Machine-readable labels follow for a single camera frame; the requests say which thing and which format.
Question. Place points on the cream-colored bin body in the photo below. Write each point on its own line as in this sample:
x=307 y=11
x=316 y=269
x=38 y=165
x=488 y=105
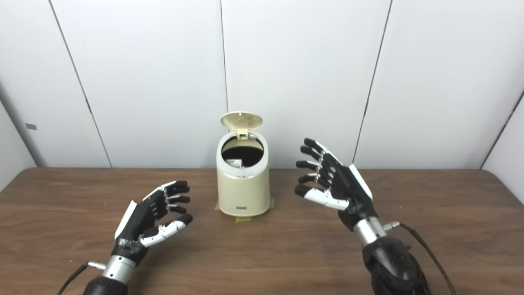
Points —
x=243 y=194

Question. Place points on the white green milk carton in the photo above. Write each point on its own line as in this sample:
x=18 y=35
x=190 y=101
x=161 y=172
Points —
x=235 y=163

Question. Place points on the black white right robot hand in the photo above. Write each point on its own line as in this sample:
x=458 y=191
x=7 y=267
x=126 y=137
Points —
x=348 y=188

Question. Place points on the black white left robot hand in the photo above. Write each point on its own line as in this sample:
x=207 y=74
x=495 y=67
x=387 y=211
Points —
x=137 y=227

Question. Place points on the cream round bin lid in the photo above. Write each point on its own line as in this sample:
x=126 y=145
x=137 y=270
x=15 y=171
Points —
x=241 y=120

